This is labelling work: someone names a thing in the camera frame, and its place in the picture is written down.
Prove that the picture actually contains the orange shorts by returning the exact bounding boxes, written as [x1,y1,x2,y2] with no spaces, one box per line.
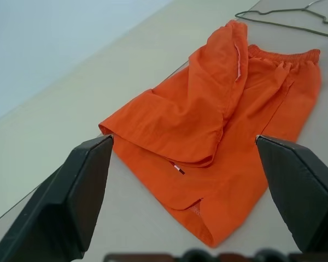
[98,20,323,249]

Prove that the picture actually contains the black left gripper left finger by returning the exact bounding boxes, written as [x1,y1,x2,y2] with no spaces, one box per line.
[0,134,114,262]

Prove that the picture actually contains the dark wire clothes hanger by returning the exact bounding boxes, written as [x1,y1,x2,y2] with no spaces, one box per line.
[235,0,328,38]

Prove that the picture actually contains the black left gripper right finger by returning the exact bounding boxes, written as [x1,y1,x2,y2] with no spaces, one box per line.
[254,134,328,254]

